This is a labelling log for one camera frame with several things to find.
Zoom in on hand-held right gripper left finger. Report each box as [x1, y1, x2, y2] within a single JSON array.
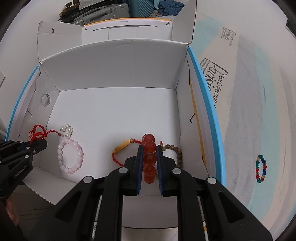
[[55, 145, 144, 241]]

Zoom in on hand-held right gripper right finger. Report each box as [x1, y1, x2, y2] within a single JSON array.
[[157, 145, 272, 241]]

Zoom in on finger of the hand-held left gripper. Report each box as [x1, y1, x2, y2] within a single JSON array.
[[0, 140, 30, 160], [14, 138, 48, 163]]

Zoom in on red bead bracelet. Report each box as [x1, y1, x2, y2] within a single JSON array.
[[142, 133, 159, 184]]

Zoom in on thin red cord bracelet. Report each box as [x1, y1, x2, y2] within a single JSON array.
[[29, 125, 63, 143]]

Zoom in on white pink bead bracelet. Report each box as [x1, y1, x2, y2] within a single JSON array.
[[57, 137, 84, 174]]

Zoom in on brown wooden bead bracelet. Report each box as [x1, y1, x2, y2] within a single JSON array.
[[159, 140, 183, 169]]

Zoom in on red cord bracelet wooden tube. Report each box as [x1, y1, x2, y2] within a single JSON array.
[[112, 138, 142, 167]]

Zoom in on blue and yellow cardboard box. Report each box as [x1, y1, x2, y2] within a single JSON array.
[[5, 0, 226, 230]]

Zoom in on person's left hand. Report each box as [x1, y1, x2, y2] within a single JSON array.
[[5, 199, 20, 223]]

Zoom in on grey suitcase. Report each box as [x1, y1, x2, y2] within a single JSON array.
[[58, 3, 130, 26]]

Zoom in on dark blue clothes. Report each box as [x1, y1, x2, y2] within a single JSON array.
[[157, 0, 185, 16]]

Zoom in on teal suitcase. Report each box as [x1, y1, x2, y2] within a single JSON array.
[[128, 0, 160, 18]]

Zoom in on multicolour glass bead bracelet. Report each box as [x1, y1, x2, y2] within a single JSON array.
[[255, 155, 268, 183]]

